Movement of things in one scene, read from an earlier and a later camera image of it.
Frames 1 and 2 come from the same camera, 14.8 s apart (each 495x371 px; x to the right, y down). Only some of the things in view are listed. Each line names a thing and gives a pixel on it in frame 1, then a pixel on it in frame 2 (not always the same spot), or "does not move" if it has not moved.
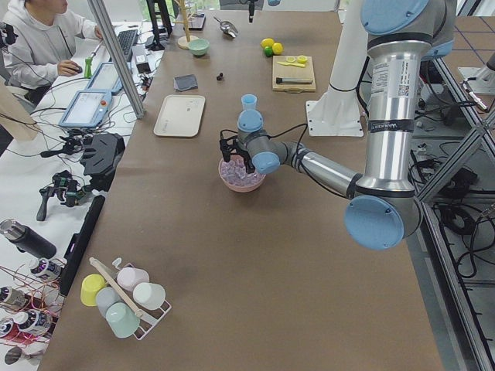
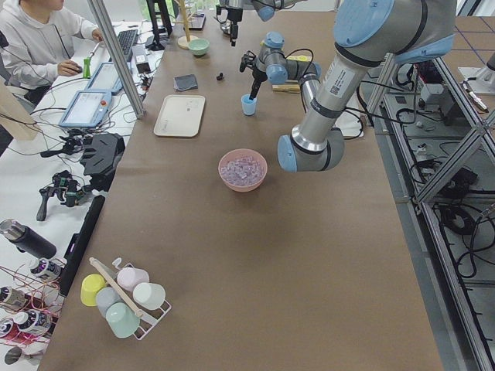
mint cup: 121,320 does not move
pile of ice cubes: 237,175 does not move
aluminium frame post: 116,57 does not move
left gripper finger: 249,164 -> 259,77
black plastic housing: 102,156 does not move
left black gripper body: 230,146 -> 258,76
